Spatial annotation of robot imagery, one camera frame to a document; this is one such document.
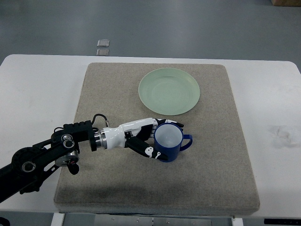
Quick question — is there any upper floor socket plate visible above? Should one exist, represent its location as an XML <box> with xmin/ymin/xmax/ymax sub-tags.
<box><xmin>97</xmin><ymin>39</ymin><xmax>110</xmax><ymax>48</ymax></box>

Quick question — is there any beige felt mat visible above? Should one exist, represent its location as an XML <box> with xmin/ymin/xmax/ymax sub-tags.
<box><xmin>54</xmin><ymin>62</ymin><xmax>261</xmax><ymax>215</ymax></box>

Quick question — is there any cardboard box corner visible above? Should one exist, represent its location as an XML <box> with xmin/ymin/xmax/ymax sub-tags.
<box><xmin>271</xmin><ymin>0</ymin><xmax>301</xmax><ymax>7</ymax></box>

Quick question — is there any floor socket plate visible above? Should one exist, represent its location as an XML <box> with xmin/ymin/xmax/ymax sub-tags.
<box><xmin>97</xmin><ymin>39</ymin><xmax>110</xmax><ymax>48</ymax></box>
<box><xmin>96</xmin><ymin>48</ymin><xmax>109</xmax><ymax>56</ymax></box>

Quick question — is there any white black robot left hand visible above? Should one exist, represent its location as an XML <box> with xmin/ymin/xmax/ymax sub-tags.
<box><xmin>95</xmin><ymin>118</ymin><xmax>184</xmax><ymax>160</ymax></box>

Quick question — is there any lower floor socket plate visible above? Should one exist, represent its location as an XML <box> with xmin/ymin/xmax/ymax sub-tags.
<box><xmin>96</xmin><ymin>48</ymin><xmax>109</xmax><ymax>56</ymax></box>

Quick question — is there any blue mug white inside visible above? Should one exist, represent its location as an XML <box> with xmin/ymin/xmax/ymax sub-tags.
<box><xmin>154</xmin><ymin>123</ymin><xmax>193</xmax><ymax>162</ymax></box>

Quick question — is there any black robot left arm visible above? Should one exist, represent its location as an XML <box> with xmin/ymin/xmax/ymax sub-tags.
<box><xmin>0</xmin><ymin>119</ymin><xmax>99</xmax><ymax>202</ymax></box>

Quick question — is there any light green plate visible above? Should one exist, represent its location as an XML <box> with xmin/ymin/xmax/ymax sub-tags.
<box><xmin>138</xmin><ymin>68</ymin><xmax>201</xmax><ymax>115</ymax></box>

